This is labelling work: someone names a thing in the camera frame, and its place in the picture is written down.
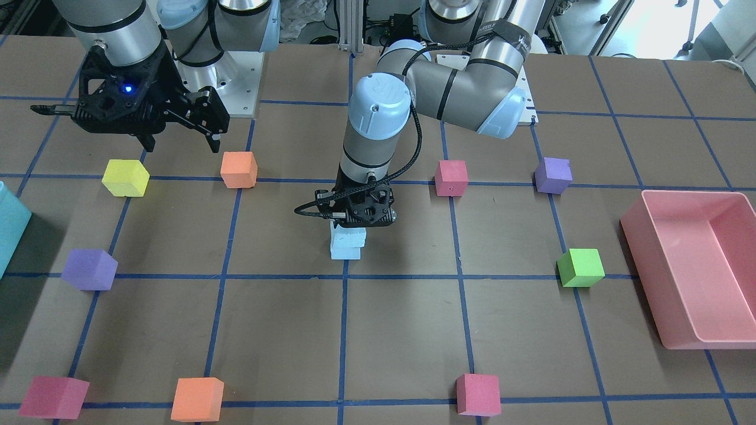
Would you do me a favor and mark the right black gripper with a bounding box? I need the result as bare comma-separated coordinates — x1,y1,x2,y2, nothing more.
127,56,230,153

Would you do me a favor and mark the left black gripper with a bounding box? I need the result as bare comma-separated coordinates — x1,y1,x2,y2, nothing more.
318,183,396,228

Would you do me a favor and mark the light blue block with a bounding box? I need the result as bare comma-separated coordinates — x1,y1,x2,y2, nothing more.
330,244,362,260
330,225,367,248

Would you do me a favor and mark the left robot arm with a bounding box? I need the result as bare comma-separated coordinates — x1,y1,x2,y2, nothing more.
295,1,545,228

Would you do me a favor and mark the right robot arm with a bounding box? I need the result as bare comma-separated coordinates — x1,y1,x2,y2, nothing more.
31,1,281,153

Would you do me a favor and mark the yellow foam block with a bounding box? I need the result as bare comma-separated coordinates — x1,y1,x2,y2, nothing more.
102,159,149,197

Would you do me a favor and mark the orange block near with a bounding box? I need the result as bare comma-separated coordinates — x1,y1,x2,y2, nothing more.
220,151,258,189

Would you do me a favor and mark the orange block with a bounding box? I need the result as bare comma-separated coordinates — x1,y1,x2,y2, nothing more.
220,151,258,189
171,377,224,423

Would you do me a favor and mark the dark pink block near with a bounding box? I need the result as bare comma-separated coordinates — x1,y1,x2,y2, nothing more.
434,161,470,197

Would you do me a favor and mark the dark pink block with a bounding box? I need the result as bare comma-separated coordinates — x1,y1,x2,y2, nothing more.
434,161,470,197
17,376,90,420

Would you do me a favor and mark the purple block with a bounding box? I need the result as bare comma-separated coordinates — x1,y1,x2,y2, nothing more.
60,249,118,291
534,157,573,195

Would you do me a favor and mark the cyan plastic bin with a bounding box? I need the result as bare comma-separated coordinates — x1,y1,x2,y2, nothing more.
1,181,32,277

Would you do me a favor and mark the pink block far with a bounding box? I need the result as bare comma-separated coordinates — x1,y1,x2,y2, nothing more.
455,373,502,417

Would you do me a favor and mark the green foam block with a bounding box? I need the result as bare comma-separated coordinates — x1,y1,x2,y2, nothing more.
557,248,605,287

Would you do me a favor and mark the orange block far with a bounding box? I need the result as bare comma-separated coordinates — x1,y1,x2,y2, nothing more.
171,377,224,423

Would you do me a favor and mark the pink plastic bin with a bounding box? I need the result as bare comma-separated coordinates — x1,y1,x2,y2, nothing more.
621,190,755,349

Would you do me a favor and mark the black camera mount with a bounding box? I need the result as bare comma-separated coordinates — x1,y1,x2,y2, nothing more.
31,44,178,136
340,184,396,228

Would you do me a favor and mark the aluminium frame post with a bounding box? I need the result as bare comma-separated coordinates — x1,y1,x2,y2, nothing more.
335,0,364,56

